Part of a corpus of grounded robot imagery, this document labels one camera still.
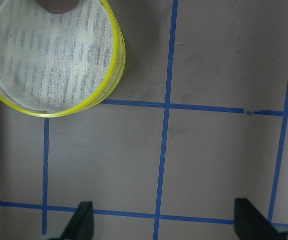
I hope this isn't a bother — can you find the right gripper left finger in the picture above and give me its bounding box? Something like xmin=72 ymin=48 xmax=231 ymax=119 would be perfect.
xmin=42 ymin=201 xmax=94 ymax=240

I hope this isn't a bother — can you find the yellow steamer basket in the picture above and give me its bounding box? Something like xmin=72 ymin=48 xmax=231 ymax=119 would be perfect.
xmin=0 ymin=0 xmax=117 ymax=118
xmin=92 ymin=22 xmax=126 ymax=106

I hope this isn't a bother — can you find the brown bun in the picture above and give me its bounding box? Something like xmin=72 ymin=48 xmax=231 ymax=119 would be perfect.
xmin=35 ymin=0 xmax=80 ymax=14

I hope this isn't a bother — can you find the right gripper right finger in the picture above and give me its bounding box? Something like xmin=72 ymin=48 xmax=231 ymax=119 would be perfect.
xmin=234 ymin=198 xmax=288 ymax=240

